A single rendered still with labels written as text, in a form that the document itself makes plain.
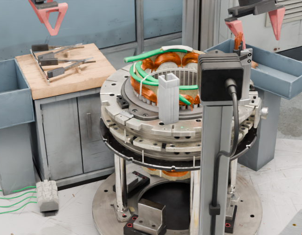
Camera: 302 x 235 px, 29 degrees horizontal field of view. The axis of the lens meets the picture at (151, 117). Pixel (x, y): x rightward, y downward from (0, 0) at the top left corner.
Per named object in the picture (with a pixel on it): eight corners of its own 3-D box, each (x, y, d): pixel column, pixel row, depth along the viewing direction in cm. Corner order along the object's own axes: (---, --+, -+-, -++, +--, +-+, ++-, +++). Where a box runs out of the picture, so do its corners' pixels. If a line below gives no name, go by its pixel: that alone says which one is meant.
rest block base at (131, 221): (133, 220, 129) (133, 213, 128) (166, 231, 126) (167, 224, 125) (123, 234, 125) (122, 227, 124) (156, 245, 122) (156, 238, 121)
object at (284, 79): (301, 167, 149) (316, 66, 135) (278, 186, 142) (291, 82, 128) (223, 132, 164) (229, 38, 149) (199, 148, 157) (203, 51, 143)
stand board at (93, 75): (33, 100, 127) (31, 90, 126) (16, 65, 142) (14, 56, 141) (119, 83, 134) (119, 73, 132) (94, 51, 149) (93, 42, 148)
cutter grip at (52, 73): (49, 79, 128) (48, 72, 127) (47, 77, 128) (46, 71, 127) (65, 73, 130) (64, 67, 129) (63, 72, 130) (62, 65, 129)
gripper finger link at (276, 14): (292, 38, 133) (283, -2, 131) (263, 47, 133) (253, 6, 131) (281, 36, 140) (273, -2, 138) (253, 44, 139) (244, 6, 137)
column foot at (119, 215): (125, 202, 135) (125, 199, 134) (132, 220, 129) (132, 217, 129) (113, 204, 134) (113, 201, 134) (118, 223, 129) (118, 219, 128)
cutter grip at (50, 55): (39, 63, 135) (38, 57, 134) (37, 62, 135) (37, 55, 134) (54, 58, 137) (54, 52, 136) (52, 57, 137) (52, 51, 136)
